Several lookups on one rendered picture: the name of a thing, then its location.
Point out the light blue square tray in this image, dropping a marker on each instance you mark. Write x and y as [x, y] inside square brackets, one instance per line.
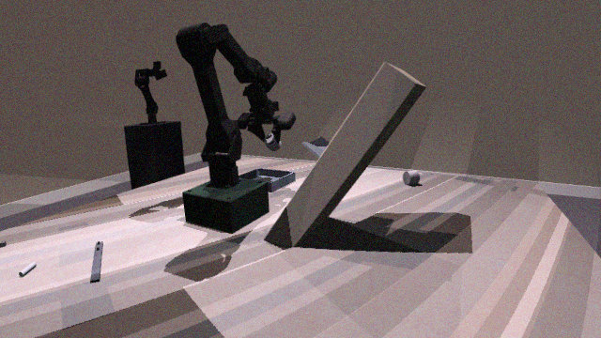
[277, 179]

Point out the white cylinder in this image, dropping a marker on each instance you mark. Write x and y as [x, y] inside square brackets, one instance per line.
[271, 143]

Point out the beige service panel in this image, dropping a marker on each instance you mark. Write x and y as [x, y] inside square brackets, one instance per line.
[367, 128]

